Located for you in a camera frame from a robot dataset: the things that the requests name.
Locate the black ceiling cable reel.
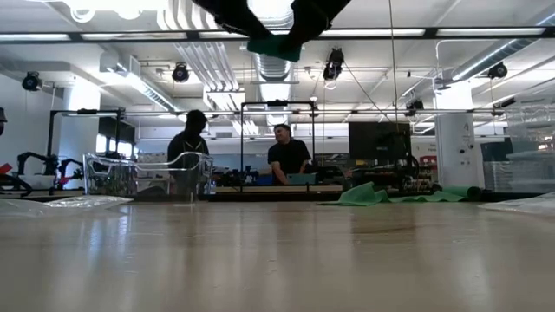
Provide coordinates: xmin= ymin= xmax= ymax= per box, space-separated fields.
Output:
xmin=171 ymin=63 xmax=191 ymax=84
xmin=21 ymin=71 xmax=43 ymax=93
xmin=405 ymin=98 xmax=425 ymax=118
xmin=322 ymin=47 xmax=346 ymax=82
xmin=487 ymin=62 xmax=509 ymax=81

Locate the wooden background workbench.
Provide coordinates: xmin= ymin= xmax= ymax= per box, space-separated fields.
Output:
xmin=214 ymin=185 xmax=344 ymax=194

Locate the ribbed silver ventilation duct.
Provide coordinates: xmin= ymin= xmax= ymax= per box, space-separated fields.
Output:
xmin=254 ymin=60 xmax=301 ymax=84

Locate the stack of clear plastic bins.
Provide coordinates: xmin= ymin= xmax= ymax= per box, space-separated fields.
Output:
xmin=482 ymin=101 xmax=555 ymax=194

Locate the white ventilation duct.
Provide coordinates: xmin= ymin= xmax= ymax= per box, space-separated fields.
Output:
xmin=98 ymin=50 xmax=181 ymax=114

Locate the teal elastic bandage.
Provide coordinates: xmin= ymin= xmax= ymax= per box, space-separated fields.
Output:
xmin=245 ymin=34 xmax=303 ymax=63

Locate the clear plastic bag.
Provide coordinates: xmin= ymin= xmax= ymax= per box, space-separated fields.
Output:
xmin=479 ymin=192 xmax=555 ymax=217
xmin=0 ymin=194 xmax=134 ymax=218

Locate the LED light bar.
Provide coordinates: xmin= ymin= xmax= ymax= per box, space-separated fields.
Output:
xmin=0 ymin=26 xmax=555 ymax=42

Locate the teal box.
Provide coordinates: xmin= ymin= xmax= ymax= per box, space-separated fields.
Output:
xmin=285 ymin=172 xmax=318 ymax=186

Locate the black aluminium table frame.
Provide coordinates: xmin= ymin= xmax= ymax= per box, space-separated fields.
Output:
xmin=207 ymin=190 xmax=541 ymax=204

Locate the black monitor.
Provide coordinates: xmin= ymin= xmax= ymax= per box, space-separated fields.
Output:
xmin=348 ymin=121 xmax=412 ymax=162

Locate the black station frame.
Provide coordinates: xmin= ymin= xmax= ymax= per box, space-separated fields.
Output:
xmin=46 ymin=107 xmax=127 ymax=192
xmin=239 ymin=100 xmax=317 ymax=194

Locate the white plastic tub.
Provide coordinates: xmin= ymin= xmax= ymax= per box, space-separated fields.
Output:
xmin=29 ymin=174 xmax=57 ymax=191

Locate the thin hanging cord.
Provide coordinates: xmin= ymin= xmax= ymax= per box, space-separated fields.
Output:
xmin=387 ymin=0 xmax=401 ymax=131

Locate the light green bandage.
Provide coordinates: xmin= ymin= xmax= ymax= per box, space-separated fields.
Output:
xmin=320 ymin=180 xmax=483 ymax=207

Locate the clear plastic bin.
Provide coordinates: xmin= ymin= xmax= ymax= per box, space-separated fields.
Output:
xmin=82 ymin=151 xmax=214 ymax=203

